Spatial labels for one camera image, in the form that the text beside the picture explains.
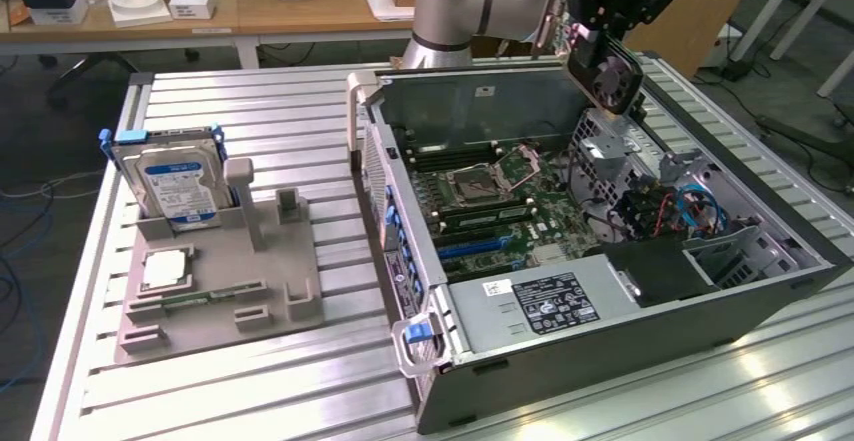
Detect black power brick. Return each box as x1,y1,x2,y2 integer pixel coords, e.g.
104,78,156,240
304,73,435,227
718,58,755,82

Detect silver CPU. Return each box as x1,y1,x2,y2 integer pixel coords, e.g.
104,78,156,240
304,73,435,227
143,250,189,290

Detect RAM stick with white label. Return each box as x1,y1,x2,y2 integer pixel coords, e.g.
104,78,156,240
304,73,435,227
436,203,535,235

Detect white labelled box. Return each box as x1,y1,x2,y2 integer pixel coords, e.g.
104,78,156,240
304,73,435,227
167,0,219,21

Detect wooden desk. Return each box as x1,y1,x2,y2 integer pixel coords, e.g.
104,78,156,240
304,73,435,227
0,0,602,57

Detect white table frame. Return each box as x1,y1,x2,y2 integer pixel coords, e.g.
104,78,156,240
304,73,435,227
730,0,854,97

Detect perforated metal disk bay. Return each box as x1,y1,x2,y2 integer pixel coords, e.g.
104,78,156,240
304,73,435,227
570,108,668,210

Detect metal socket cover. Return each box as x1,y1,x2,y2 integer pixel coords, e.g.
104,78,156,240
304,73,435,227
498,146,543,188

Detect white box with dark lid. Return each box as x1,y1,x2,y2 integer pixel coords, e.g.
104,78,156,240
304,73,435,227
24,0,91,26

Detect black office chair base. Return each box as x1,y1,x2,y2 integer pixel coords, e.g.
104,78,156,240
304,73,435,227
756,93,854,162
39,53,139,108

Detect CPU socket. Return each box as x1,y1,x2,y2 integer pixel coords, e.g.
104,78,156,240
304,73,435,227
444,163,512,207

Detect white papers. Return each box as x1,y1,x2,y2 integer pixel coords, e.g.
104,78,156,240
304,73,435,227
361,0,416,23

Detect blue wire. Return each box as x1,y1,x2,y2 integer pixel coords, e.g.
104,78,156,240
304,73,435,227
672,186,730,238

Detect green motherboard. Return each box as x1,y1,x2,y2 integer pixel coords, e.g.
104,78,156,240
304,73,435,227
403,138,606,282

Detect wooden cabinet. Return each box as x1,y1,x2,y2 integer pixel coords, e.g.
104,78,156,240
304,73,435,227
586,0,766,78

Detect white round moulded block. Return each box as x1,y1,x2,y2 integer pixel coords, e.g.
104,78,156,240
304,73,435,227
107,0,173,28

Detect grey power supply unit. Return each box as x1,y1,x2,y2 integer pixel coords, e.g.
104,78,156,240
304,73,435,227
444,254,642,357

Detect grey parts rack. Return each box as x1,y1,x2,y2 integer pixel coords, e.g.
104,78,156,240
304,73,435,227
113,156,328,366

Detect black graphics card with fan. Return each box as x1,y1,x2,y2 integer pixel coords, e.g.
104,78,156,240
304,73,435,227
531,0,647,116

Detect open black PC case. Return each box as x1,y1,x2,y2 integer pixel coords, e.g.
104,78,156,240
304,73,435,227
344,49,854,436

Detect hard disk in blue caddy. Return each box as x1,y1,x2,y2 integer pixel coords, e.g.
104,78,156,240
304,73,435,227
97,123,228,232

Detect blue expansion slot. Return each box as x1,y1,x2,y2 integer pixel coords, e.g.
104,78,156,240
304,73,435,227
436,238,512,260

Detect bare green RAM stick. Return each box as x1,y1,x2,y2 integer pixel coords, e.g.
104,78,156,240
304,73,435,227
159,280,265,308

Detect grey plastic disk bay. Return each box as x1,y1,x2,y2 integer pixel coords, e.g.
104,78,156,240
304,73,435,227
680,224,802,292

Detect black plastic air duct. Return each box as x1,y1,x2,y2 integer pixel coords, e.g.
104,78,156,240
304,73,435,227
603,240,722,308

